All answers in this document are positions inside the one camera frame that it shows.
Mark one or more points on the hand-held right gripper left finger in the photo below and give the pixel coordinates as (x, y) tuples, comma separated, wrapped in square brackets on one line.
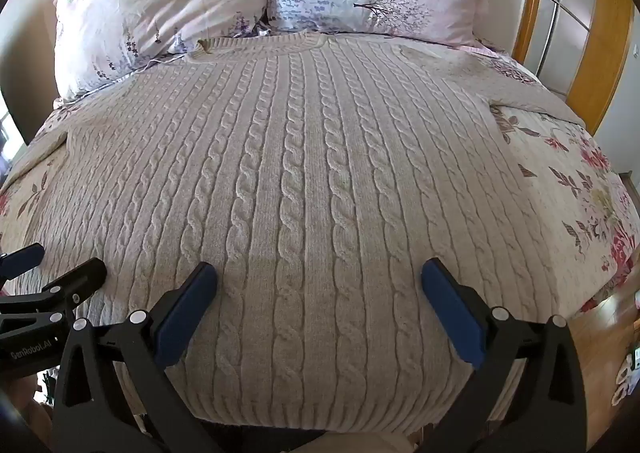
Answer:
[(182, 318)]

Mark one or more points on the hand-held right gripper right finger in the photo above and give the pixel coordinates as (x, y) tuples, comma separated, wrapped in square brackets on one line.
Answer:
[(450, 313)]

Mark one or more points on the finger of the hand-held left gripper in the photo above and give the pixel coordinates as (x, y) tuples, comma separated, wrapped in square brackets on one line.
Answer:
[(22, 260), (75, 283)]

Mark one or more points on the floral bedspread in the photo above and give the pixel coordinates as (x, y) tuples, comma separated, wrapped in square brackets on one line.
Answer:
[(575, 193)]

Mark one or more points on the white slipper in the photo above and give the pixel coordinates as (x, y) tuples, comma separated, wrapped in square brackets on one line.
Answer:
[(622, 378)]

